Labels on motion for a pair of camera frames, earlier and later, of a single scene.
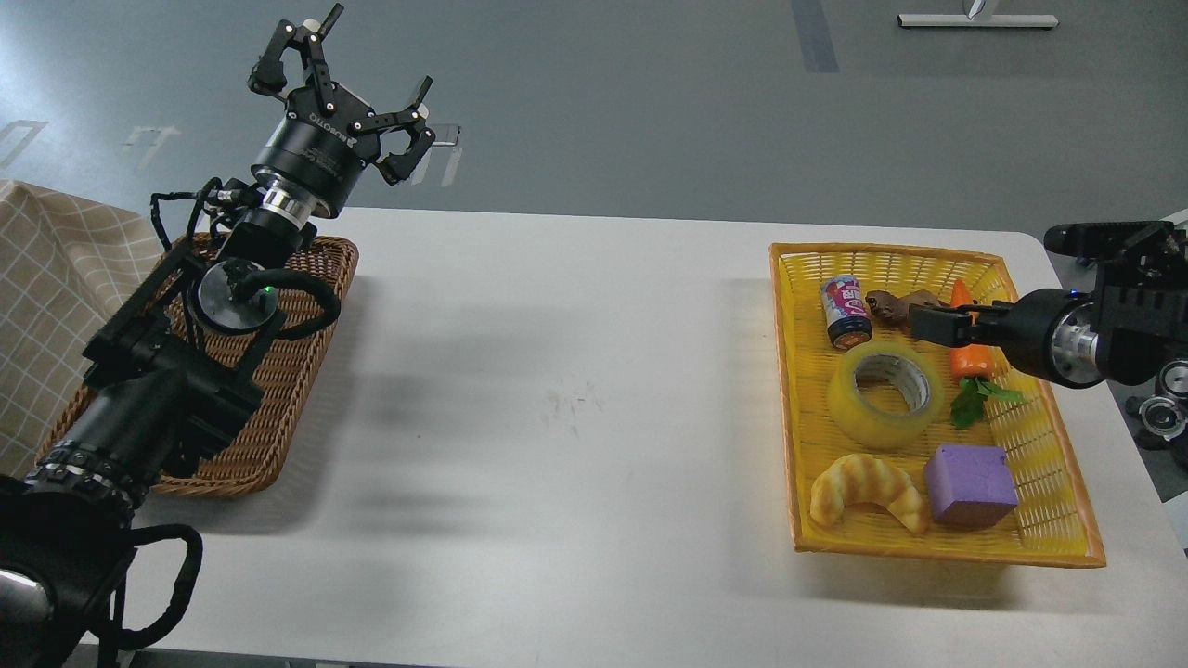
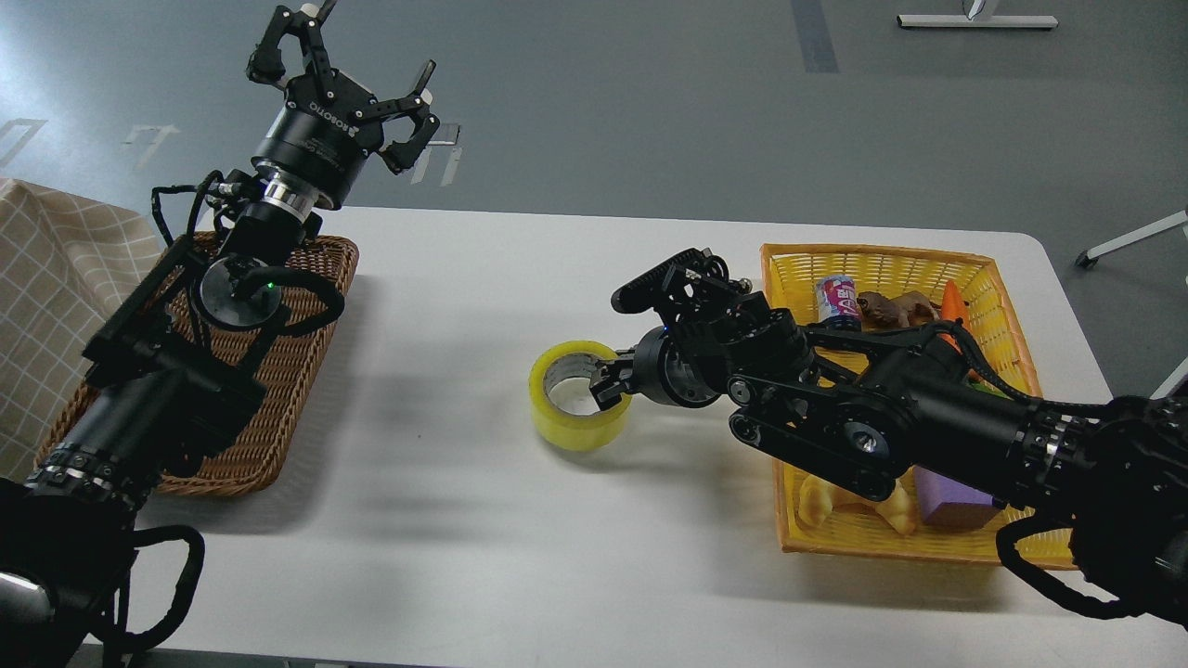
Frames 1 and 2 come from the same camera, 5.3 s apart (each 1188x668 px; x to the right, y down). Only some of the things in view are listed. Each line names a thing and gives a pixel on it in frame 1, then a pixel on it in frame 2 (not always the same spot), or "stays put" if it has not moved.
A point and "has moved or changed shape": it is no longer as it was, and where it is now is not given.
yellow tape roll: [885, 395] has moved or changed shape
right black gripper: [1029, 332] -> [665, 369]
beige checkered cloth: [63, 262] stays put
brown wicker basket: [289, 362] stays put
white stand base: [974, 19] stays put
